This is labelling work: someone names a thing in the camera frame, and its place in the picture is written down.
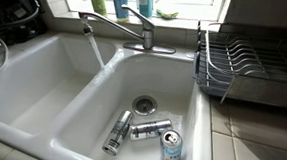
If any chrome tap spout and base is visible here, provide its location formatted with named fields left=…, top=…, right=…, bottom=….
left=77, top=5, right=177, bottom=61

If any green soap bottle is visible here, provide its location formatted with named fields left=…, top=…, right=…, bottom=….
left=89, top=0, right=109, bottom=18

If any white double basin sink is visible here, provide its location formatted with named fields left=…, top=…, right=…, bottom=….
left=0, top=21, right=215, bottom=160

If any blue label soap bottle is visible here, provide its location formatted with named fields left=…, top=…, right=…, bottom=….
left=112, top=0, right=131, bottom=24

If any window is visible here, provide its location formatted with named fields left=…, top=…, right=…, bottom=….
left=63, top=0, right=235, bottom=31

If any black appliance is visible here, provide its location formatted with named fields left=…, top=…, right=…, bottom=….
left=0, top=0, right=48, bottom=47

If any green cloth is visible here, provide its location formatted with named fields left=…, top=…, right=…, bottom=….
left=155, top=7, right=180, bottom=21

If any blue drink can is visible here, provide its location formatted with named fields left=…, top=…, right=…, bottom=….
left=159, top=128, right=185, bottom=160

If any grey wire dish rack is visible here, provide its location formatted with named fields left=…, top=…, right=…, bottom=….
left=189, top=14, right=287, bottom=119

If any teal soap bottle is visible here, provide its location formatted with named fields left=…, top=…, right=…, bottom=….
left=137, top=0, right=156, bottom=19

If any metal sink drain strainer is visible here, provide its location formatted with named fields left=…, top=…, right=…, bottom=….
left=130, top=94, right=159, bottom=118

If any tall silver drink can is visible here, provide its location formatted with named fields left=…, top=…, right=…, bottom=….
left=129, top=118, right=174, bottom=142
left=99, top=110, right=137, bottom=158

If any chrome sink faucet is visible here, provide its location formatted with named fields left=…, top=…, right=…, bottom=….
left=121, top=2, right=157, bottom=33

